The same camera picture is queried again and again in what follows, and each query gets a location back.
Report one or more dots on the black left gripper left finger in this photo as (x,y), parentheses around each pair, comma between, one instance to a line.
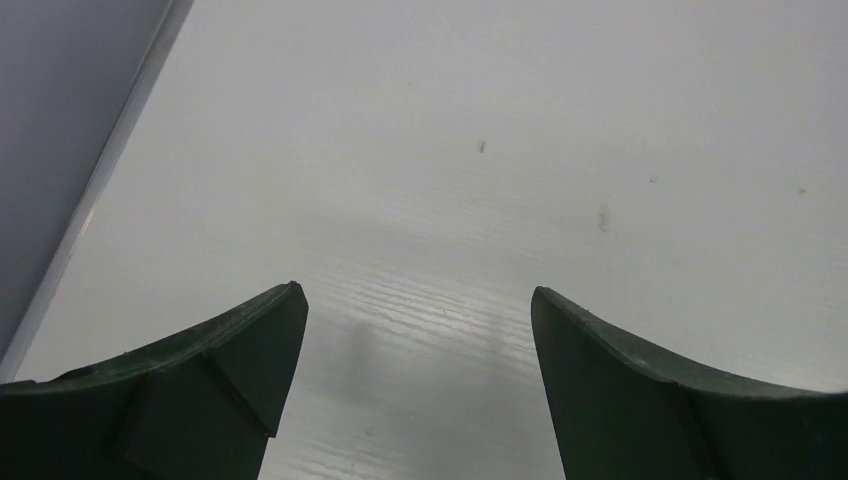
(198,404)

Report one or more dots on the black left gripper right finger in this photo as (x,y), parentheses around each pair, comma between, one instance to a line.
(623,407)

